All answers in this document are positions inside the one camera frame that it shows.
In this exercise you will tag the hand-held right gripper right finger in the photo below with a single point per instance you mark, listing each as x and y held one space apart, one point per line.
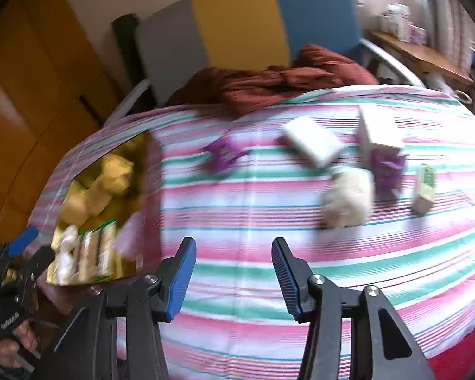
285 281

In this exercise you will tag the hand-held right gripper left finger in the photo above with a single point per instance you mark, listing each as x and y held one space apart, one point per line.
178 281

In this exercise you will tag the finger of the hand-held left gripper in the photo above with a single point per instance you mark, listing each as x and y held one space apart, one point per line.
21 241
39 263

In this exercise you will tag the white fluffy bundle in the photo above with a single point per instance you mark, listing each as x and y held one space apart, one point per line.
66 253
348 198

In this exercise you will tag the green edged biscuit packs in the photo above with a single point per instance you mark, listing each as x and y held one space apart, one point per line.
97 251

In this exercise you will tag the gold metal tin box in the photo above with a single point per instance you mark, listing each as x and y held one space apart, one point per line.
142 190

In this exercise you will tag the purple snack packet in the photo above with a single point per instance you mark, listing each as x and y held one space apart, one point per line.
388 172
223 151

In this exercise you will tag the small green white box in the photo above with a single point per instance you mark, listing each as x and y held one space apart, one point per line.
424 190

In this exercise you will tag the beige tall carton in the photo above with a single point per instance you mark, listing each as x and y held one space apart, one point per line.
380 130

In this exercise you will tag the person's left hand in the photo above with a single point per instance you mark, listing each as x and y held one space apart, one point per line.
8 350

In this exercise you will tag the striped pink green cloth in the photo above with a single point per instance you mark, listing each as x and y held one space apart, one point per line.
261 213

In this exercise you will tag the wooden wardrobe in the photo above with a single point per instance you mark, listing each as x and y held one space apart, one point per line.
27 87

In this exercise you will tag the red cloth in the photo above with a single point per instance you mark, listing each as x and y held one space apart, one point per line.
455 364

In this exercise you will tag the reddish brown cloth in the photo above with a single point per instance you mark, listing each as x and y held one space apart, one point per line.
269 79

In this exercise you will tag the grey yellow blue chair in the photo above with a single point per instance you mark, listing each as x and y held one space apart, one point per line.
237 23

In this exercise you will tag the wooden side table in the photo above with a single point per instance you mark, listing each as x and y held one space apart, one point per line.
423 55

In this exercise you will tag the small purple carton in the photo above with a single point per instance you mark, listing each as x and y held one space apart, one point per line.
418 35

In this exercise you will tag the white carton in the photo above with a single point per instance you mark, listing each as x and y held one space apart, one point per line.
396 21

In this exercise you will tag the patterned curtain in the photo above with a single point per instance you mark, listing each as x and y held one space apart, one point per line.
451 19

